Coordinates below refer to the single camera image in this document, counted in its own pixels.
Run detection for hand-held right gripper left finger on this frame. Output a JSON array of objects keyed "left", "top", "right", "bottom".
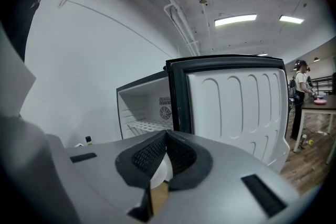
[{"left": 46, "top": 130, "right": 169, "bottom": 224}]

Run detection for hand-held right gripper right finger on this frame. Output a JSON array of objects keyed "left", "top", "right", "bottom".
[{"left": 154, "top": 130, "right": 301, "bottom": 224}]

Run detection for white fridge with black frame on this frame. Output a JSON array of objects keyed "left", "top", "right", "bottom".
[{"left": 116, "top": 54, "right": 291, "bottom": 174}]

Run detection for white round plate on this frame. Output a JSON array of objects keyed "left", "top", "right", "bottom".
[{"left": 150, "top": 152, "right": 173, "bottom": 189}]

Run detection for dark table with white legs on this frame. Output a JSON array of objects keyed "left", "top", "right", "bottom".
[{"left": 293, "top": 94, "right": 336, "bottom": 165}]

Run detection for black metal railing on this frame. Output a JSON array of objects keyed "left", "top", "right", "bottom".
[{"left": 311, "top": 74, "right": 336, "bottom": 95}]

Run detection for white ceiling pipes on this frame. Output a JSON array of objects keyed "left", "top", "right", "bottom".
[{"left": 163, "top": 3, "right": 202, "bottom": 57}]

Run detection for long ceiling light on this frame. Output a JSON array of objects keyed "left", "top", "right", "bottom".
[{"left": 214, "top": 14, "right": 258, "bottom": 27}]

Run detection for short ceiling light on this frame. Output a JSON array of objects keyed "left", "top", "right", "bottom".
[{"left": 278, "top": 15, "right": 305, "bottom": 25}]

